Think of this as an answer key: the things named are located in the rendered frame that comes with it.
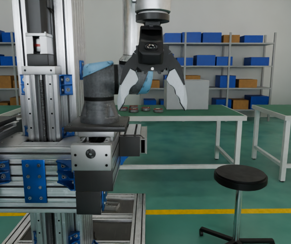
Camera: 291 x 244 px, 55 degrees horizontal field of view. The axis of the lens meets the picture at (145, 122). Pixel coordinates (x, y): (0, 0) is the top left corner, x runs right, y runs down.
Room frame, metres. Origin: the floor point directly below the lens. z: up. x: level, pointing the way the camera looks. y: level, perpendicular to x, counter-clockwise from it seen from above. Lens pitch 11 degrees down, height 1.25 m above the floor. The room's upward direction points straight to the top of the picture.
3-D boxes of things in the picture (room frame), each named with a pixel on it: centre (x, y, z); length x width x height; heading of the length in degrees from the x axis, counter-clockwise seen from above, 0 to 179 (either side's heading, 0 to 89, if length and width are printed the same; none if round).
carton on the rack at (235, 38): (6.72, -1.92, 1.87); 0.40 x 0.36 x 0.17; 0
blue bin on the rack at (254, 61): (6.72, -2.59, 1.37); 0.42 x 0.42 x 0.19; 2
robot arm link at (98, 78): (1.10, 0.17, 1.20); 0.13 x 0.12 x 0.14; 97
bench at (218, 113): (3.31, 0.05, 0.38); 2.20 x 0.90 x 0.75; 91
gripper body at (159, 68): (0.63, -0.01, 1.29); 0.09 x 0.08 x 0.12; 0
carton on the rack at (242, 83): (6.73, -2.36, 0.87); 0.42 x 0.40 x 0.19; 90
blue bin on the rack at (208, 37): (6.70, -1.48, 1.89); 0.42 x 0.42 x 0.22; 1
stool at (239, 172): (1.77, -0.65, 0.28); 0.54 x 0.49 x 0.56; 1
